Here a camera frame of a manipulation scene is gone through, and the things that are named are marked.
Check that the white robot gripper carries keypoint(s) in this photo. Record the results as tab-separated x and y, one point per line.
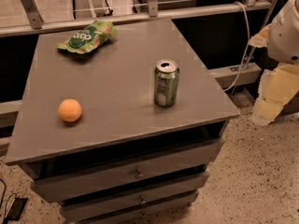
285	39

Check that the green soda can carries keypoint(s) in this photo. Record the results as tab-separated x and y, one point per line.
166	77

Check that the grey drawer cabinet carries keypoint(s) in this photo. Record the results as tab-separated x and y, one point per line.
125	157

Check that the green chip bag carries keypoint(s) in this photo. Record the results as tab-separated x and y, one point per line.
89	38

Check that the orange fruit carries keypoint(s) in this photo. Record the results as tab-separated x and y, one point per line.
69	110

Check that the black device on floor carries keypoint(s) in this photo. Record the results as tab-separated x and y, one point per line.
15	210

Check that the metal railing frame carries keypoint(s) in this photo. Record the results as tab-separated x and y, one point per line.
33	17

